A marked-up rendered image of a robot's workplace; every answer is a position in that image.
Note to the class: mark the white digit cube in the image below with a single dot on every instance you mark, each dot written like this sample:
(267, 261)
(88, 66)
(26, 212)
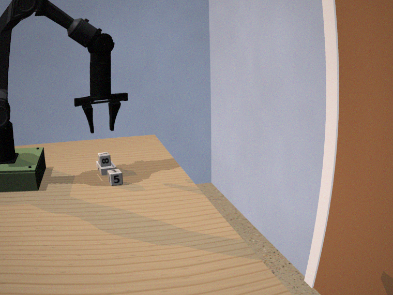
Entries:
(115, 177)
(104, 159)

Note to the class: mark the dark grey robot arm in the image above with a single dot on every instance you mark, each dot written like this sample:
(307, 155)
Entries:
(99, 46)

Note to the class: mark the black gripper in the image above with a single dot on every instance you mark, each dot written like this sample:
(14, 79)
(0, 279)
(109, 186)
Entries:
(101, 90)

